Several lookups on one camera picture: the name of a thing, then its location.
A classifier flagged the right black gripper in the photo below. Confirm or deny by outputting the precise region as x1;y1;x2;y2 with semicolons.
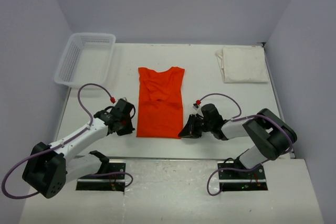
178;114;214;139

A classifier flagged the orange t-shirt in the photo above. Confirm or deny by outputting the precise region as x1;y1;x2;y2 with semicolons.
136;67;185;138

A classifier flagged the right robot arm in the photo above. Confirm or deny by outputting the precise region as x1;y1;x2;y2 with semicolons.
178;103;297;178

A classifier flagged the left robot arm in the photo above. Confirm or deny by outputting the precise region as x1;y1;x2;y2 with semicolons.
22;99;135;198

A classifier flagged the white plastic basket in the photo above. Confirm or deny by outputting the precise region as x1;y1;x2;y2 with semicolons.
54;33;116;89

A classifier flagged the folded white t-shirt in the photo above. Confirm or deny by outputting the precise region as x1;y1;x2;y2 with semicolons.
215;46;269;83

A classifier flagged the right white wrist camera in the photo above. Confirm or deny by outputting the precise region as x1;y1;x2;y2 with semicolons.
193;100;202;111

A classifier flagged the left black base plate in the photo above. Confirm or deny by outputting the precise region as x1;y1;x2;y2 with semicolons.
76;173;126;192

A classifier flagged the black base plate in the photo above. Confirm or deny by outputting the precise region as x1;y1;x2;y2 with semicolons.
218;166;268;192
76;173;126;192

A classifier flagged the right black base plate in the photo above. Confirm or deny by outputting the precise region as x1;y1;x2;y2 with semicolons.
218;166;268;192

